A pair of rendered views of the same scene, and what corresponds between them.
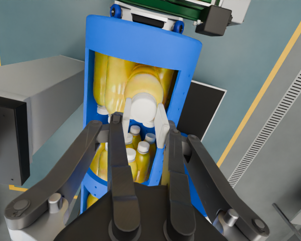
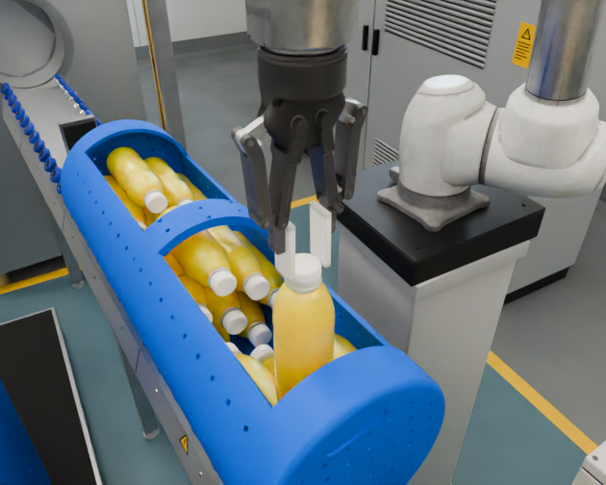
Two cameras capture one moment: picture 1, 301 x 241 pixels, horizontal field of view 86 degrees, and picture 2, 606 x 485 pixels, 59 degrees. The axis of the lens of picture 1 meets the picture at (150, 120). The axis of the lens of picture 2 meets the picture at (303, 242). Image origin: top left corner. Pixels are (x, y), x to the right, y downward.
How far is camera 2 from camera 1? 42 cm
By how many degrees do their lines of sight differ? 41
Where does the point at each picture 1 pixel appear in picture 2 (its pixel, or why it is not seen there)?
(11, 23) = (564, 468)
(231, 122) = not seen: outside the picture
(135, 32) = (376, 380)
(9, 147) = (377, 217)
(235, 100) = not seen: outside the picture
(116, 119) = (337, 207)
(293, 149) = not seen: outside the picture
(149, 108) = (300, 268)
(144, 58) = (338, 366)
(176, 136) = (284, 215)
